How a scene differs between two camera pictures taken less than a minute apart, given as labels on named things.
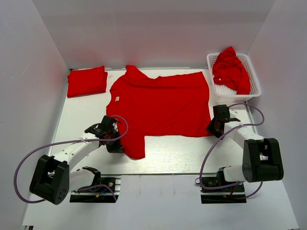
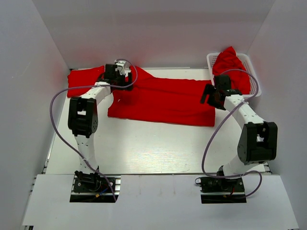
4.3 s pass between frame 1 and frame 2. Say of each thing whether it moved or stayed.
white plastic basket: stayed
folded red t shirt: stayed
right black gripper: moved
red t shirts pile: stayed
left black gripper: moved
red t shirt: moved
